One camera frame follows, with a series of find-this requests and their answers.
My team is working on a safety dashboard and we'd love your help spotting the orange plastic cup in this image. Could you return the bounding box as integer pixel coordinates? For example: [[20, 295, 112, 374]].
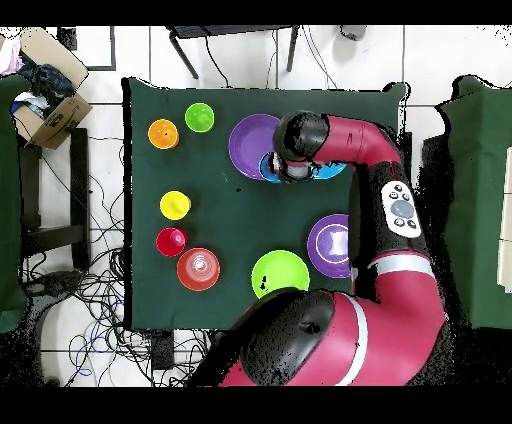
[[147, 118, 180, 150]]

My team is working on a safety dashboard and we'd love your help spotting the open cardboard box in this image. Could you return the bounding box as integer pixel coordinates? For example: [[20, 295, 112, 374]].
[[11, 27, 94, 150]]

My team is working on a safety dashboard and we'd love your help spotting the black power strip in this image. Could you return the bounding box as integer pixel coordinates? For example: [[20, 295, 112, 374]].
[[150, 330, 175, 371]]

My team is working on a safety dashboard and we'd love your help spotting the red plastic cup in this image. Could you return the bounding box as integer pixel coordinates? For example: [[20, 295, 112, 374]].
[[155, 227, 188, 258]]

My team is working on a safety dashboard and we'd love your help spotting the grey pedestal foot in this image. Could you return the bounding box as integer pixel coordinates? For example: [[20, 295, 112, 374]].
[[23, 269, 85, 297]]

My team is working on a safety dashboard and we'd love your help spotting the green plastic bowl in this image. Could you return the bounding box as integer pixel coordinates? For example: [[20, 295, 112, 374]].
[[250, 249, 311, 300]]

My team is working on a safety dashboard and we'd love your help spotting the shallow purple plastic bowl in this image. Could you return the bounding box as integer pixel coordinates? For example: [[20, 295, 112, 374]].
[[228, 113, 283, 181]]

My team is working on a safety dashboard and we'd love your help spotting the yellow plastic cup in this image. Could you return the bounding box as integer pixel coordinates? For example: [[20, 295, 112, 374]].
[[159, 190, 192, 222]]

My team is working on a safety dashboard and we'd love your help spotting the blue plastic cup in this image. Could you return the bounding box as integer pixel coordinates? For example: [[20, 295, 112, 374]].
[[258, 151, 283, 184]]

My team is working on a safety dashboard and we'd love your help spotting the orange-red plastic bowl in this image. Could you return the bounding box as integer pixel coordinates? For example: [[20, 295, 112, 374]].
[[176, 247, 222, 292]]

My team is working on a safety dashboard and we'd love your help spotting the pink cloth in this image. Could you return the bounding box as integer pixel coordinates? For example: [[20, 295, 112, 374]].
[[0, 37, 24, 76]]

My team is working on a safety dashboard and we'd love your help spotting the tangle of floor cables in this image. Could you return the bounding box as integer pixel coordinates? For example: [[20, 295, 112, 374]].
[[19, 131, 209, 387]]

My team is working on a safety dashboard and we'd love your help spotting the green plastic cup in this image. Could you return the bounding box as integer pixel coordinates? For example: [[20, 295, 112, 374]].
[[184, 102, 216, 134]]

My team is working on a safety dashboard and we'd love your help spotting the black box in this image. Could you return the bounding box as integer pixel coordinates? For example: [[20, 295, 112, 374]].
[[421, 133, 455, 233]]

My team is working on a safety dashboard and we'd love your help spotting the green cloth covered table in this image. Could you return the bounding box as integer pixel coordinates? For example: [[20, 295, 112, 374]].
[[0, 73, 31, 334], [433, 75, 512, 336]]

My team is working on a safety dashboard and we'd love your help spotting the dark green tablecloth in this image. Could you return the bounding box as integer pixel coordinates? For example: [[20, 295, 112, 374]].
[[121, 76, 411, 333]]

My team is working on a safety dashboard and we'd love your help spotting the blue plastic bowl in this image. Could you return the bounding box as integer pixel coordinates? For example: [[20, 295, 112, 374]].
[[311, 161, 348, 180]]

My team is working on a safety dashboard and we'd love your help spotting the deep purple plastic bowl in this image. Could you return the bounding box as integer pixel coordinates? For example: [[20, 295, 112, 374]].
[[306, 213, 351, 279]]

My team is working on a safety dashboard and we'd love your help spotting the black floor frame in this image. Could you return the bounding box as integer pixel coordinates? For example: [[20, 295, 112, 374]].
[[56, 25, 117, 72]]

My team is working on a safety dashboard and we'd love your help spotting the dark blue cloth bundle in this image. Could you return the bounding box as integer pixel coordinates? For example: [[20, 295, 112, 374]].
[[19, 63, 75, 117]]

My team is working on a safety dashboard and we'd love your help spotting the black bench frame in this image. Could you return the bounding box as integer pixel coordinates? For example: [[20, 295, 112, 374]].
[[17, 127, 91, 269]]

